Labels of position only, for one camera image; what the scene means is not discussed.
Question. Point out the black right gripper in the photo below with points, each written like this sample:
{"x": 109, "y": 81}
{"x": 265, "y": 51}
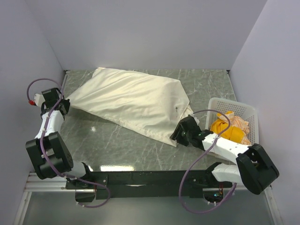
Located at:
{"x": 176, "y": 135}

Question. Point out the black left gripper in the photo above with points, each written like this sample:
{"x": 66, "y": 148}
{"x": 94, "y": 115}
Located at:
{"x": 66, "y": 104}

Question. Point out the cream satin pillowcase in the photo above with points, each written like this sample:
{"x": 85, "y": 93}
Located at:
{"x": 150, "y": 105}

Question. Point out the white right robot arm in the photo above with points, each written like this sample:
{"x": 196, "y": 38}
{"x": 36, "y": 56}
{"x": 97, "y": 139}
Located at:
{"x": 251, "y": 165}

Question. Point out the white plastic basket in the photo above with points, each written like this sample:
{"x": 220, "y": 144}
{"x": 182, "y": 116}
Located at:
{"x": 225, "y": 148}

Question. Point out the yellow cloth in basket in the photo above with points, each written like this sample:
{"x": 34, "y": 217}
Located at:
{"x": 221, "y": 124}

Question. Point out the orange patterned cloth in basket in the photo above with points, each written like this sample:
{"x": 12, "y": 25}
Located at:
{"x": 240, "y": 128}

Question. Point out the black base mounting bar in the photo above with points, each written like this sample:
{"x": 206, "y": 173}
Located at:
{"x": 157, "y": 183}

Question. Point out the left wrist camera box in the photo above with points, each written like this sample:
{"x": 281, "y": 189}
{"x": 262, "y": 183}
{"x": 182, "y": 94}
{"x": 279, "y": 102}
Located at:
{"x": 38, "y": 100}

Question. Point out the aluminium frame rail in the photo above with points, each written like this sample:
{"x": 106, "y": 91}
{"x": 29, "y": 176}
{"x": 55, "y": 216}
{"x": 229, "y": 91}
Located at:
{"x": 44, "y": 140}

